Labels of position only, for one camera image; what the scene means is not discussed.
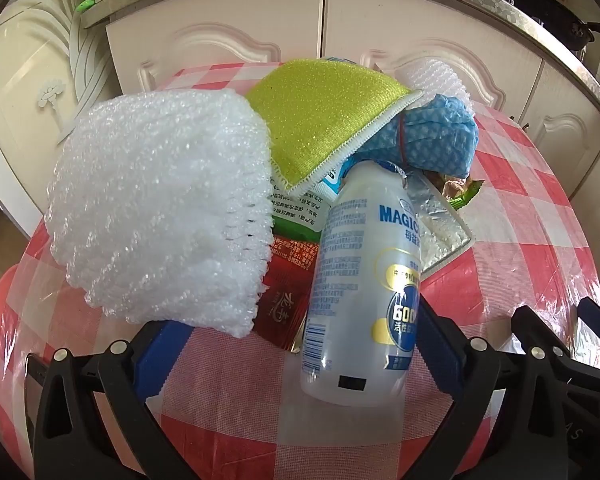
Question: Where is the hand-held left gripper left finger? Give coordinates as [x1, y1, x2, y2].
[32, 320, 196, 480]

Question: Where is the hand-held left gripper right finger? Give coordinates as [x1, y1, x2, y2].
[419, 300, 570, 480]

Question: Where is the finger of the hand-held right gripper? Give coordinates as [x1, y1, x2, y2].
[577, 296, 600, 396]
[511, 304, 581, 361]

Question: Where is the white plastic bottle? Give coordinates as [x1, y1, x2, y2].
[299, 160, 424, 409]

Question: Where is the green snack packet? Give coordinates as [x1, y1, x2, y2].
[444, 177, 484, 209]

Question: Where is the large white foam net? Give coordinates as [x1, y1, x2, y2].
[45, 87, 277, 339]

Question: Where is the small white foam net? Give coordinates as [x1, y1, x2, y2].
[404, 57, 474, 111]

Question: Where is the red checkered tablecloth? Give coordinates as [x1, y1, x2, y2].
[0, 62, 600, 480]

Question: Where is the silver foil wrapper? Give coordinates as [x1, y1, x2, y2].
[404, 169, 474, 277]

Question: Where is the red foil wrapper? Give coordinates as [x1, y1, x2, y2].
[256, 236, 317, 354]

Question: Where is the cream cabinet door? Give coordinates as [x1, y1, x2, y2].
[522, 45, 600, 202]
[324, 0, 547, 111]
[105, 0, 327, 93]

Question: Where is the green and white packet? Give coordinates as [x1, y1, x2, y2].
[271, 180, 342, 242]

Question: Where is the blue cloth bundle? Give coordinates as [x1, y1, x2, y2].
[357, 92, 481, 179]

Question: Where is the yellow-green scouring cloth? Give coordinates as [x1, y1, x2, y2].
[245, 59, 424, 194]

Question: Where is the black frying pan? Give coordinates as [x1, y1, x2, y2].
[500, 0, 600, 52]

